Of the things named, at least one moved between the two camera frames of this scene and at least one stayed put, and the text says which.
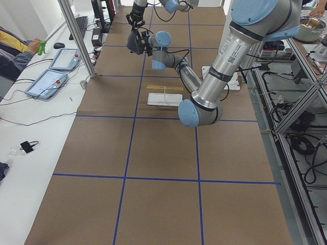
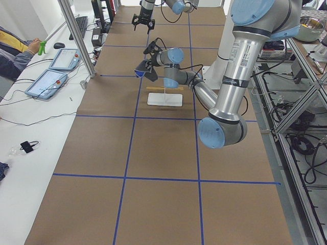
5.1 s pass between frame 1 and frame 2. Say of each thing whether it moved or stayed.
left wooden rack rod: stayed
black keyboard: stayed
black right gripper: moved
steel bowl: stayed
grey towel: moved
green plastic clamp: stayed
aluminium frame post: stayed
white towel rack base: stayed
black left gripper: moved
